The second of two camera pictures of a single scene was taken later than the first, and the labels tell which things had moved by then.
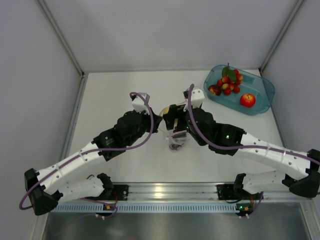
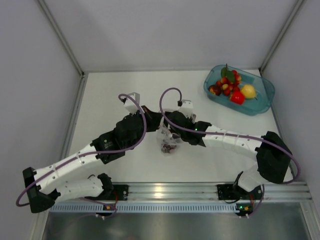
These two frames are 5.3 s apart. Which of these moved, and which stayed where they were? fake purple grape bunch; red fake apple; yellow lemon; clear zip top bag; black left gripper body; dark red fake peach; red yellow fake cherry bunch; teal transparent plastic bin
Moved: red fake apple; fake purple grape bunch; yellow lemon; clear zip top bag
Stayed: red yellow fake cherry bunch; teal transparent plastic bin; dark red fake peach; black left gripper body
